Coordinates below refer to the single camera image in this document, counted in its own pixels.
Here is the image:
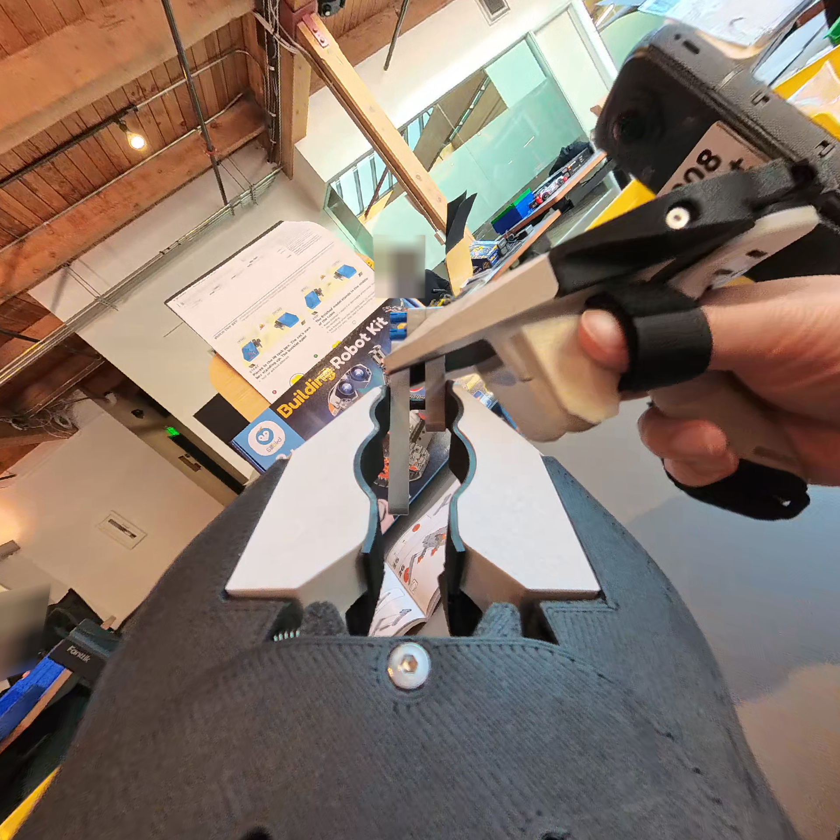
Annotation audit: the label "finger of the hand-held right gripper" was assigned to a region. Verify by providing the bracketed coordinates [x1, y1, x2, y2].
[384, 252, 563, 376]

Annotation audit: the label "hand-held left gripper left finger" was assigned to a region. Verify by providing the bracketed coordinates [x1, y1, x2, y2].
[225, 387, 388, 634]

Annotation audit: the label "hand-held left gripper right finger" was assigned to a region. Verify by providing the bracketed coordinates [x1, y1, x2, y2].
[446, 381, 602, 632]

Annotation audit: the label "grey angled beam blue pins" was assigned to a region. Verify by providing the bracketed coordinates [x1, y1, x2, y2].
[387, 305, 450, 434]

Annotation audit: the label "grey beam black pins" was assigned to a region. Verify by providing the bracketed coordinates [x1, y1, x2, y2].
[387, 367, 413, 516]

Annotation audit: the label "person's right hand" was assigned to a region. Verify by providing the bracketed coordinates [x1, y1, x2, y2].
[577, 272, 840, 490]

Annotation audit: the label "black fabric flap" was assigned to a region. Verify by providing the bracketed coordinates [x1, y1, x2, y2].
[445, 192, 479, 256]

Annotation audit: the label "blue green storage box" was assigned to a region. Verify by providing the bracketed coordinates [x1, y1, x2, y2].
[492, 190, 534, 235]

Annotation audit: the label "open instruction booklet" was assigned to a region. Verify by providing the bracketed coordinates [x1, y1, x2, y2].
[369, 489, 455, 637]

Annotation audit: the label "yellow storage bin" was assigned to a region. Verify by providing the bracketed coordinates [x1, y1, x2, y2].
[0, 764, 61, 840]
[587, 46, 840, 231]

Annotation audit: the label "dark toy car model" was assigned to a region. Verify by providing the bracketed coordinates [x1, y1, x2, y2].
[532, 147, 592, 204]

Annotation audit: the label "white printed instruction sheet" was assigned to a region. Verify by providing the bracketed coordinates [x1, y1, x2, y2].
[164, 220, 378, 403]

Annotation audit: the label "dark teal tool case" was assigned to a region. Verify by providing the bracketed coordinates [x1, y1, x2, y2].
[39, 620, 122, 690]

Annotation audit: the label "blue plastic bin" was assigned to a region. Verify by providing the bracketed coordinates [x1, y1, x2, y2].
[0, 656, 73, 742]

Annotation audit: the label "black wall screen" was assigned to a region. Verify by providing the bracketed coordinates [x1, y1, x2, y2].
[193, 392, 253, 427]

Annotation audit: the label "white wall plate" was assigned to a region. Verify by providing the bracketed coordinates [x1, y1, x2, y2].
[97, 511, 147, 550]

